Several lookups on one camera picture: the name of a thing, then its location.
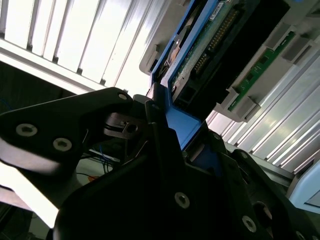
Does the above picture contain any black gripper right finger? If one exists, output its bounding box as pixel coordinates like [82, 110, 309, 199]
[204, 129, 320, 240]

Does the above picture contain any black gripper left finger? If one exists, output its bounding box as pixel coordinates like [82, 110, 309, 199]
[0, 81, 194, 216]

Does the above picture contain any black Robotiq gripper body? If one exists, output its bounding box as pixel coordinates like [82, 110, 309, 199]
[53, 151, 241, 240]

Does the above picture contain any hard disk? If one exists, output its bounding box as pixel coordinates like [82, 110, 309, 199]
[149, 0, 292, 177]

